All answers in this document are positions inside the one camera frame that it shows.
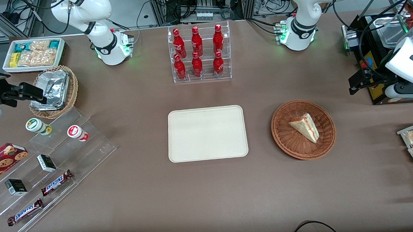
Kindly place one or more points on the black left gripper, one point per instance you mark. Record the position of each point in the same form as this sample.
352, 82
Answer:
376, 76

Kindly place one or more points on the triangle sandwich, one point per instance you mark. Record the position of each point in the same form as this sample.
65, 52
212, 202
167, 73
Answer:
306, 125

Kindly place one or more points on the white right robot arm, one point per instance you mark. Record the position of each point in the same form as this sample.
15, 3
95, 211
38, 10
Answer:
100, 33

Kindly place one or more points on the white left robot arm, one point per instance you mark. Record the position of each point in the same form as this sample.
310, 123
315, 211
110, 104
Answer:
303, 10

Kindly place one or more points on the wicker basket with foil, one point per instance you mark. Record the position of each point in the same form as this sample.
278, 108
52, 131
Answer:
72, 90

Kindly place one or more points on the round brown wicker basket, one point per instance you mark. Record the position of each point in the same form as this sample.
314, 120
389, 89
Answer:
287, 140

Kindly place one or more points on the cream plastic tray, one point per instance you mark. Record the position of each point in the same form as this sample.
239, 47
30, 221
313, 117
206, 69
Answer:
207, 133

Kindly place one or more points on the white rectangular snack bin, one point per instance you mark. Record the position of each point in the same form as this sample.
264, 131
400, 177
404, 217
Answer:
9, 70

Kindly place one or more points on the green lid cup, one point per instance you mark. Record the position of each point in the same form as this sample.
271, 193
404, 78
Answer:
36, 125

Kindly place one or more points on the silver foil container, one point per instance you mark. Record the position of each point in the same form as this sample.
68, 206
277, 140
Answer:
53, 87

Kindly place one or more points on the yellow snack packet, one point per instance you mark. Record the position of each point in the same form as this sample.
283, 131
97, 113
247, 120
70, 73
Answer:
14, 60

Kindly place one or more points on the large clear cracker bag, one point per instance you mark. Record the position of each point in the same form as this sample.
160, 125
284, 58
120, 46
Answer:
36, 58

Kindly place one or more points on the teal snack packet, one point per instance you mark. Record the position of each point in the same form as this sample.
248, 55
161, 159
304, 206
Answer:
20, 47
54, 44

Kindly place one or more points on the black hot food display case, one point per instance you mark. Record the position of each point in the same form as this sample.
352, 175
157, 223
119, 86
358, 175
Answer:
370, 35

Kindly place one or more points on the small clear cracker bag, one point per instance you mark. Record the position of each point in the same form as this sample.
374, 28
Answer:
39, 45

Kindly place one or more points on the steel food pan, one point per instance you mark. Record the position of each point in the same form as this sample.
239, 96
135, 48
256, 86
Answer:
387, 33

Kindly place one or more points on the red cookie box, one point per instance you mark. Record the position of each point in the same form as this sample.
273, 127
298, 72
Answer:
2, 160

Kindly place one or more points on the red lid cup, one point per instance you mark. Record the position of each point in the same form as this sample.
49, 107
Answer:
76, 132

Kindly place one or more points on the small black box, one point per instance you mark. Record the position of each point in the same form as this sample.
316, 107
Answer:
16, 187
46, 163

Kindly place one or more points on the clear acrylic stepped stand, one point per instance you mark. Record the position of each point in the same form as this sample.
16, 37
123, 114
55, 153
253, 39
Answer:
89, 149

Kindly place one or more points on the Snickers chocolate bar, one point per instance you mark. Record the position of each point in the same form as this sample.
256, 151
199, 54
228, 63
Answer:
56, 182
25, 212

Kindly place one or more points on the red cola bottle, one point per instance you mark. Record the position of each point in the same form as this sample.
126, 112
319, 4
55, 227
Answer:
197, 67
218, 40
218, 65
180, 69
179, 44
196, 42

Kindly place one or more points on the clear acrylic bottle rack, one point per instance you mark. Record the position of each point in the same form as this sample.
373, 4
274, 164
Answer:
208, 77

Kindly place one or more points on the white power strip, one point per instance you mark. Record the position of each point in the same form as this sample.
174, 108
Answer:
204, 16

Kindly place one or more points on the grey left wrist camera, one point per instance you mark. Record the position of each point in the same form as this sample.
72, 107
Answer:
406, 91

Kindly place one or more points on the aluminium frame rack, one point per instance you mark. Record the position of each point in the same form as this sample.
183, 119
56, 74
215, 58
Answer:
243, 2

